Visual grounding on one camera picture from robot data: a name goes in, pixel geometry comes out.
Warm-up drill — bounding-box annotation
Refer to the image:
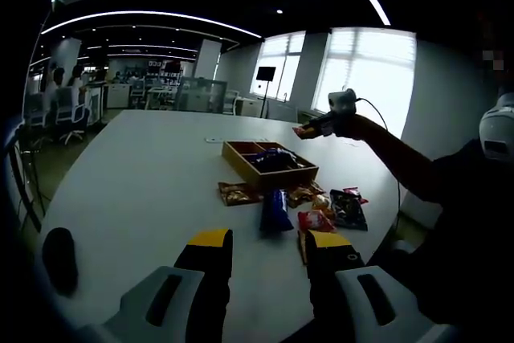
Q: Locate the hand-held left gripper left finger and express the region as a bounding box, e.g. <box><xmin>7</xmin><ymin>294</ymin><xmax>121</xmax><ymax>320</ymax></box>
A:
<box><xmin>104</xmin><ymin>229</ymin><xmax>234</xmax><ymax>343</ymax></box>

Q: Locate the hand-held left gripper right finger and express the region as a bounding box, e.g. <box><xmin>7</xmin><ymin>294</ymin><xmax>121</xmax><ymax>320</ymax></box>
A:
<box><xmin>304</xmin><ymin>229</ymin><xmax>433</xmax><ymax>343</ymax></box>

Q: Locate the orange marshmallow packet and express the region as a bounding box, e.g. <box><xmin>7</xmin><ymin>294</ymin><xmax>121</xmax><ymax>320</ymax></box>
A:
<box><xmin>311</xmin><ymin>194</ymin><xmax>333</xmax><ymax>212</ymax></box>

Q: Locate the wooden divided container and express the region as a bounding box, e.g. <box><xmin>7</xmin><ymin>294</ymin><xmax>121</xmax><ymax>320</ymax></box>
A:
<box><xmin>222</xmin><ymin>140</ymin><xmax>320</xmax><ymax>191</ymax></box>

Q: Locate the person's right hand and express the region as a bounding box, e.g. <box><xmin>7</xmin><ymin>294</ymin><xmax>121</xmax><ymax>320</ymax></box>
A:
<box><xmin>332</xmin><ymin>114</ymin><xmax>369</xmax><ymax>141</ymax></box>

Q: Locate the large window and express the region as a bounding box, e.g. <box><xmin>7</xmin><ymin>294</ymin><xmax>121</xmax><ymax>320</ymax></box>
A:
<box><xmin>312</xmin><ymin>28</ymin><xmax>417</xmax><ymax>137</ymax></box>

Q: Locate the small window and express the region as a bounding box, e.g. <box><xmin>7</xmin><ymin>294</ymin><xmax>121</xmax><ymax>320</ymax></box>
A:
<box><xmin>249</xmin><ymin>31</ymin><xmax>306</xmax><ymax>99</ymax></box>

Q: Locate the white cabinet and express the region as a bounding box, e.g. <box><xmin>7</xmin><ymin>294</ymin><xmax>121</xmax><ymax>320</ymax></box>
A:
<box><xmin>235</xmin><ymin>98</ymin><xmax>266</xmax><ymax>118</ymax></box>

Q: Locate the black screen on stand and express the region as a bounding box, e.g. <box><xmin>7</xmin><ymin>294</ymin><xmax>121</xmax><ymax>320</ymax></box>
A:
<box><xmin>255</xmin><ymin>66</ymin><xmax>277</xmax><ymax>119</ymax></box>

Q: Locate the white table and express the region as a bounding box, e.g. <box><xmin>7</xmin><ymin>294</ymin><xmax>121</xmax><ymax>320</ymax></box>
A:
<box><xmin>38</xmin><ymin>108</ymin><xmax>406</xmax><ymax>343</ymax></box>

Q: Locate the grey mesh partition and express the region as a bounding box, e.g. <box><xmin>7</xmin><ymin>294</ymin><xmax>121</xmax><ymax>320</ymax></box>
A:
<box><xmin>176</xmin><ymin>77</ymin><xmax>228</xmax><ymax>114</ymax></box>

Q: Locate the person's black shirt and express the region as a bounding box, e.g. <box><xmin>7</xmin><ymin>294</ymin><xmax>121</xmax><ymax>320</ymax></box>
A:
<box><xmin>373</xmin><ymin>137</ymin><xmax>514</xmax><ymax>343</ymax></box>

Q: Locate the black computer mouse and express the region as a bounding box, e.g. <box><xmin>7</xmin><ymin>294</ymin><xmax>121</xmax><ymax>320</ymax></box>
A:
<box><xmin>42</xmin><ymin>227</ymin><xmax>80</xmax><ymax>298</ymax></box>

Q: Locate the white chest-worn device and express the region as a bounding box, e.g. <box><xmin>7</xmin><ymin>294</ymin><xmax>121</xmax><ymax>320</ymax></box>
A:
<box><xmin>479</xmin><ymin>92</ymin><xmax>514</xmax><ymax>161</ymax></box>

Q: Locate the curved ceiling light strip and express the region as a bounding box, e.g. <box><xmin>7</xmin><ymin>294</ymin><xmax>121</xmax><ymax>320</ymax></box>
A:
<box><xmin>39</xmin><ymin>10</ymin><xmax>266</xmax><ymax>41</ymax></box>

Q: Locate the white office chair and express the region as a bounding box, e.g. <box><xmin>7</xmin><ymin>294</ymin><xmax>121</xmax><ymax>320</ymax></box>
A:
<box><xmin>26</xmin><ymin>92</ymin><xmax>49</xmax><ymax>143</ymax></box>
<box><xmin>55</xmin><ymin>88</ymin><xmax>92</xmax><ymax>144</ymax></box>

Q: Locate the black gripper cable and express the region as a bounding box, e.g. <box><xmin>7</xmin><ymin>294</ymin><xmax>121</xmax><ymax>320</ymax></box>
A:
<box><xmin>353</xmin><ymin>96</ymin><xmax>402</xmax><ymax>227</ymax></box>

